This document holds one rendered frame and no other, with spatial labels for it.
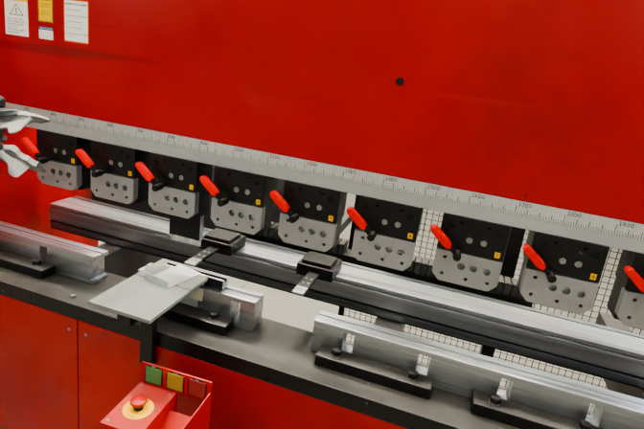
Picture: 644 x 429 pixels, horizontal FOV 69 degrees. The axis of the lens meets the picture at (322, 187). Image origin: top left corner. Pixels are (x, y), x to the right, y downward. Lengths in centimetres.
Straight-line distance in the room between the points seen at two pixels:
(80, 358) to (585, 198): 143
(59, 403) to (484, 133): 149
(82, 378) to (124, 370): 17
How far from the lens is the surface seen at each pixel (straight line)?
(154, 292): 135
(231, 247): 159
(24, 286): 171
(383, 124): 111
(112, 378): 161
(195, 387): 133
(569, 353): 158
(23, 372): 187
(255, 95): 121
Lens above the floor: 165
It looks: 15 degrees down
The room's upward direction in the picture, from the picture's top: 7 degrees clockwise
